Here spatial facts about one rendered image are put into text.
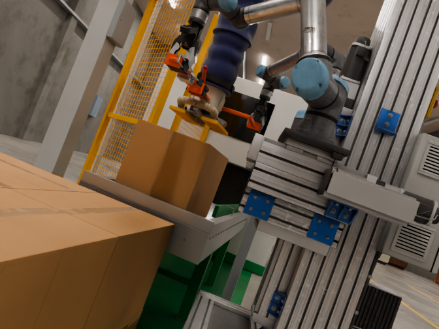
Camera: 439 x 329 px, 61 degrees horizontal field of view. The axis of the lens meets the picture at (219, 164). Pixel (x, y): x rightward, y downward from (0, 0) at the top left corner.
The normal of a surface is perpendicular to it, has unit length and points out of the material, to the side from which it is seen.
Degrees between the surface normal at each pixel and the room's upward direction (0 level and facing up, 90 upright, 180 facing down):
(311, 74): 97
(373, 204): 90
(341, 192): 90
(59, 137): 90
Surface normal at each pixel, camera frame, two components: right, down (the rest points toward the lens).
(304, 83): -0.55, -0.13
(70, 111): -0.15, -0.10
